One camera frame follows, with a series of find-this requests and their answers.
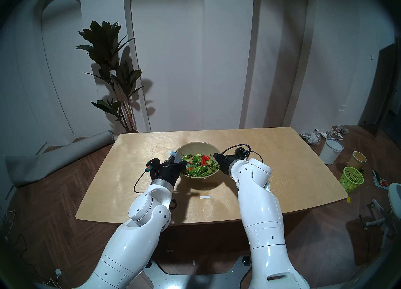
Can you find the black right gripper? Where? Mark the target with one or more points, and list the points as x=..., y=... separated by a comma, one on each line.
x=226, y=163

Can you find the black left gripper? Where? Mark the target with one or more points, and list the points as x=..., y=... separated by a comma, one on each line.
x=170, y=172

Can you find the light blue spoon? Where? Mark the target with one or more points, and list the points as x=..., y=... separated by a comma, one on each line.
x=172, y=152

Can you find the green salad bowl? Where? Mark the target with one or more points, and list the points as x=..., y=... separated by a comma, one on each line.
x=197, y=147

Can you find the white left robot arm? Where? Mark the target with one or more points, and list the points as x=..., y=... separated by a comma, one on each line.
x=134, y=244

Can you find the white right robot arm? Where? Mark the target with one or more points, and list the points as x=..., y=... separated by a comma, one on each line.
x=263, y=213

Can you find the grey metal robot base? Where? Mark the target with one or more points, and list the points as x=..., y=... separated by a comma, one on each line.
x=200, y=280

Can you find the mixed green salad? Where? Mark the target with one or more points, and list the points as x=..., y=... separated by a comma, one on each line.
x=200, y=169

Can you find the light wooden table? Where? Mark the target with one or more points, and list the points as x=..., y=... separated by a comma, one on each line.
x=297, y=172

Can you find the pile of floor trash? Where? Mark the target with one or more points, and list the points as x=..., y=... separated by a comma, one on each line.
x=311, y=137

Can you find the black base knob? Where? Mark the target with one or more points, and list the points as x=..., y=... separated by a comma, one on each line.
x=246, y=260

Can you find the white plastic bucket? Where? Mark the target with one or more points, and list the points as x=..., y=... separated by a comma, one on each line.
x=329, y=152

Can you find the rolled grey carpet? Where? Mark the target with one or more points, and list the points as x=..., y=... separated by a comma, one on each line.
x=53, y=160

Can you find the green mesh basket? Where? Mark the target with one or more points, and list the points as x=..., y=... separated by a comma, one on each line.
x=350, y=178

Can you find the tall potted plant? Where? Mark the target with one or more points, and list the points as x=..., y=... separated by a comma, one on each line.
x=101, y=41

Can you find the tan paper cup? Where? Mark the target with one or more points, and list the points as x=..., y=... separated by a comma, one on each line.
x=357, y=161

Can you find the white floor power adapter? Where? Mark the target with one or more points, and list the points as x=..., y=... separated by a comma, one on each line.
x=58, y=272

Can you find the red green floor packet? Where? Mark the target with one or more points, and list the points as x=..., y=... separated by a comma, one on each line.
x=380, y=182

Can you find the dark doorway panel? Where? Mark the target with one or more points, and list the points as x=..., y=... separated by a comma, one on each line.
x=383, y=91

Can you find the white office chair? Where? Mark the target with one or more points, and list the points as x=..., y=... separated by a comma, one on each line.
x=394, y=196

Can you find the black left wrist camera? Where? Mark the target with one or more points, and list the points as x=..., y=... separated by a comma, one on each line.
x=153, y=167

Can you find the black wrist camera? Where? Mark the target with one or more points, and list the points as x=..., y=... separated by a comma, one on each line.
x=153, y=167
x=241, y=152

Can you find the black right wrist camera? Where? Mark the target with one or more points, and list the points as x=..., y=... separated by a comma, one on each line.
x=241, y=152

